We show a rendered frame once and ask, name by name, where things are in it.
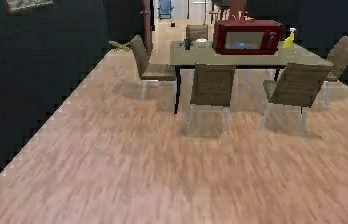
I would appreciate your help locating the red microwave oven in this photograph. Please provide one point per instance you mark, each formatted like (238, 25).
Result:
(247, 36)

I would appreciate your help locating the yellow spray bottle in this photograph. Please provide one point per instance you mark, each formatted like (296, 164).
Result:
(289, 41)

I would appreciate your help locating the dark cup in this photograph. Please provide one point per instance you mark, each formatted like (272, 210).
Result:
(187, 44)

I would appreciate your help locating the framed wall picture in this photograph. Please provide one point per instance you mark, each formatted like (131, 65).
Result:
(27, 4)

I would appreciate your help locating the blue chair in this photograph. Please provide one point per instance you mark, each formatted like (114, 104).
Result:
(165, 9)

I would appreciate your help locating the beige dining table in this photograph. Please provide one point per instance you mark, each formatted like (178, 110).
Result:
(195, 55)

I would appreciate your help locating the dark red room door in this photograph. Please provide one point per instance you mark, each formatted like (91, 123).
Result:
(146, 25)

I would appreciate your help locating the brown woven chair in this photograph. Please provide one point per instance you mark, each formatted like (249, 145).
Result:
(297, 85)
(197, 32)
(211, 85)
(150, 68)
(342, 55)

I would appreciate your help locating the white bowl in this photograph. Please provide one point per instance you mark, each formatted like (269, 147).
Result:
(201, 41)

